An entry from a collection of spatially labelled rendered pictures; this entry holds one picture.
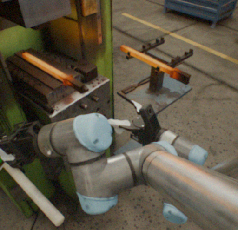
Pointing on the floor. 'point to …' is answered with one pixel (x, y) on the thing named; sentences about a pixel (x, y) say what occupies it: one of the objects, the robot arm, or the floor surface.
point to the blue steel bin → (202, 4)
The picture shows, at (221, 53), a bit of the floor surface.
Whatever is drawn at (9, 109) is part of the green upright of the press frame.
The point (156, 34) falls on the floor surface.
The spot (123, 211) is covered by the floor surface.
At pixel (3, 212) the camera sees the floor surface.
